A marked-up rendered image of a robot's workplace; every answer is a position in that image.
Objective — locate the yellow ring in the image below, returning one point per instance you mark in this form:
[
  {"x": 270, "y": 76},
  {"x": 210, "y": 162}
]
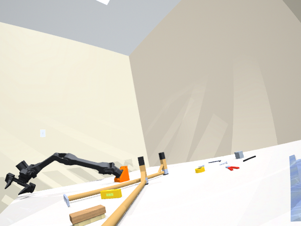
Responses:
[{"x": 200, "y": 170}]

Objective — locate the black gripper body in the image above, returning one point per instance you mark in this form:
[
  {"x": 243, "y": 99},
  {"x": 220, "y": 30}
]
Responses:
[{"x": 21, "y": 181}]

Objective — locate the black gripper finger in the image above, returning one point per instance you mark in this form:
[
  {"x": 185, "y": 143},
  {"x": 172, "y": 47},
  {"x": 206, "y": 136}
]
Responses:
[
  {"x": 9, "y": 181},
  {"x": 25, "y": 190}
]

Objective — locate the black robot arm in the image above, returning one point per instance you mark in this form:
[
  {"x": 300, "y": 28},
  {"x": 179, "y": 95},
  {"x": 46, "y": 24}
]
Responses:
[{"x": 67, "y": 159}]

